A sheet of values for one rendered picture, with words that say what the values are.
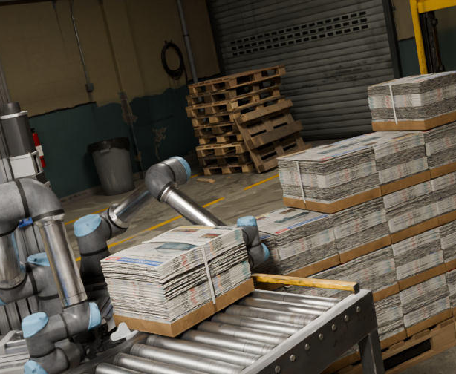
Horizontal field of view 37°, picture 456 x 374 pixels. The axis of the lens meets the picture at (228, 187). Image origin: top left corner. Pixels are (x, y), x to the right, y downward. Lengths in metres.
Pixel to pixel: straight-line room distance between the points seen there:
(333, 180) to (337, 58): 7.70
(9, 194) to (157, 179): 0.72
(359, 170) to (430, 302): 0.76
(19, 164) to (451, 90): 1.97
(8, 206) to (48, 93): 8.06
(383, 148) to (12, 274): 1.69
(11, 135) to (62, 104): 7.56
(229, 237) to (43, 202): 0.59
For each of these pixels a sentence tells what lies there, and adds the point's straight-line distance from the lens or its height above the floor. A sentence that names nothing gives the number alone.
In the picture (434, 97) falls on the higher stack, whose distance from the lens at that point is 3.35.
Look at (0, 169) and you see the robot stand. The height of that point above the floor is 1.35.
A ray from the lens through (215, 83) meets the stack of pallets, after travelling 9.39.
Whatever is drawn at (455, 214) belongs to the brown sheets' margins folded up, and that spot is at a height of 0.63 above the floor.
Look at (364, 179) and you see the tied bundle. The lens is 3.09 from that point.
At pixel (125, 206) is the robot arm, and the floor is 1.06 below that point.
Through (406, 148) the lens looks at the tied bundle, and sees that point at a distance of 3.24.
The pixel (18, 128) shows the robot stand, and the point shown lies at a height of 1.47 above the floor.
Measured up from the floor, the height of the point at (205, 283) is 0.91.
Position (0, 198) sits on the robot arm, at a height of 1.32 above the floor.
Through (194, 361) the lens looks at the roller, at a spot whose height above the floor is 0.80.
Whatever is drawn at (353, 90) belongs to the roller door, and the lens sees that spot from 10.56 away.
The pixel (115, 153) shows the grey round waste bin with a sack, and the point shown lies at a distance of 9.80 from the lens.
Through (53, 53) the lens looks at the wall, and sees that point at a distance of 10.22.
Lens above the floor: 1.57
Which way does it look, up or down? 10 degrees down
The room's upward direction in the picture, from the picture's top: 12 degrees counter-clockwise
